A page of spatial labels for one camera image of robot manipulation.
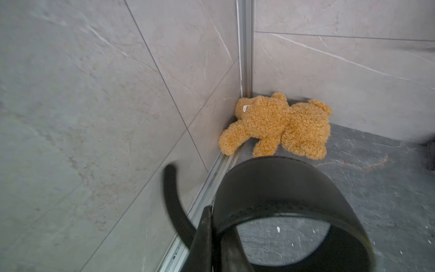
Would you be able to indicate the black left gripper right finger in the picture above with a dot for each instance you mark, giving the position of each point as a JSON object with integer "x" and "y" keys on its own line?
{"x": 232, "y": 255}

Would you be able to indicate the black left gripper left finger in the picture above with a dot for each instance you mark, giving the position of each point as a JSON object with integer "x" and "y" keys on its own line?
{"x": 200, "y": 257}

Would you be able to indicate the black leather belt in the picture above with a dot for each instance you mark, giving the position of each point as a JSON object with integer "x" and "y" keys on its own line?
{"x": 272, "y": 186}

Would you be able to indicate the brown teddy bear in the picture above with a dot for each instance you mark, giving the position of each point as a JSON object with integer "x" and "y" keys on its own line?
{"x": 302, "y": 128}

